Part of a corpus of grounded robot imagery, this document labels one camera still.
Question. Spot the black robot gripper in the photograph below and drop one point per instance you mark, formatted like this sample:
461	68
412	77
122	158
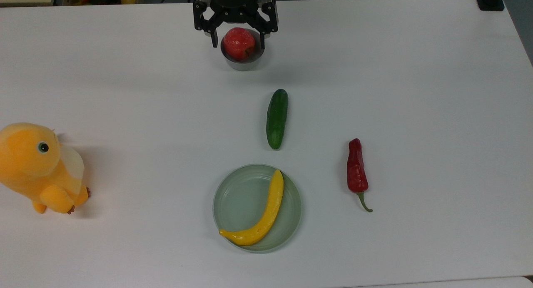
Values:
233	5

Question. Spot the green cucumber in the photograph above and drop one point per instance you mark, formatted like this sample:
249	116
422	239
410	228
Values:
277	119

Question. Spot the small metal bowl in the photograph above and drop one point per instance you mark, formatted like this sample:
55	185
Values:
245	65

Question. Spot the red apple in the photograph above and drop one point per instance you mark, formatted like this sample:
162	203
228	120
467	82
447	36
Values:
238	43

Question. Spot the pale green plate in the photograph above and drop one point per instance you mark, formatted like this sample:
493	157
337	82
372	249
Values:
241	200

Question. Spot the red chili pepper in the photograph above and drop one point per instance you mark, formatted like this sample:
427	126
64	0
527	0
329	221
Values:
357	171

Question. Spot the yellow banana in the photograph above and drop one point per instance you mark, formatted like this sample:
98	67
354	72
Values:
270	213

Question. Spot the yellow plush toy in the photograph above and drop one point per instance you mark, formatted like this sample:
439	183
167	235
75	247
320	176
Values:
29	159

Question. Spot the black stand base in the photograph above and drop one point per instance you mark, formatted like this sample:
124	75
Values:
490	1

